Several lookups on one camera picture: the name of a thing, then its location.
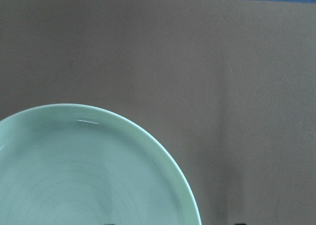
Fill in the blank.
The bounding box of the light green ceramic plate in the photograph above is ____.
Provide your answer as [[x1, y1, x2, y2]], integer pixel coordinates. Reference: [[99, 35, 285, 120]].
[[0, 104, 201, 225]]

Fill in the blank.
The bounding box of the brown paper table cover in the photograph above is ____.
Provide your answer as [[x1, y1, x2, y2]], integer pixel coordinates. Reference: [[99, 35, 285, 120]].
[[0, 0, 316, 225]]

